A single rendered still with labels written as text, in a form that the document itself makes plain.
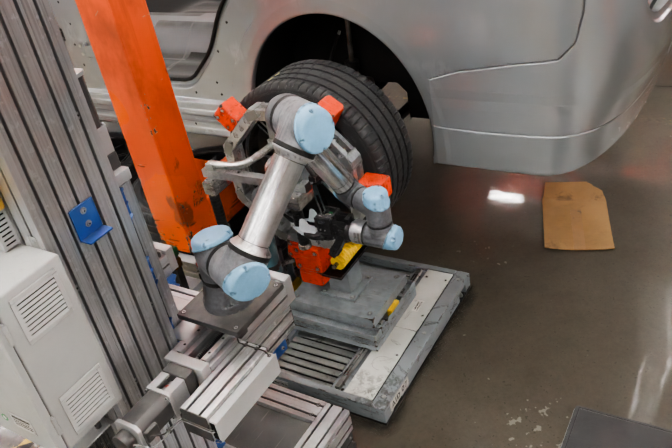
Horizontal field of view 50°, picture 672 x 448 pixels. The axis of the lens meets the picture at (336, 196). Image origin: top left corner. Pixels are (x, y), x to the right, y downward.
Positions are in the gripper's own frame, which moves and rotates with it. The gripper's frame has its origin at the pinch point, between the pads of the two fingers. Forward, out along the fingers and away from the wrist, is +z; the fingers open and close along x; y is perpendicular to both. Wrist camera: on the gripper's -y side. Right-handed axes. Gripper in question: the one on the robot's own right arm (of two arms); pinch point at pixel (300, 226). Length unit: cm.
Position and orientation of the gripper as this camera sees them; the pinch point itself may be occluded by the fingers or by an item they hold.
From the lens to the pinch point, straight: 232.9
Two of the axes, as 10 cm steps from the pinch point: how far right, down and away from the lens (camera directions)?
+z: -8.5, -1.3, 5.0
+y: -1.7, -8.4, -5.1
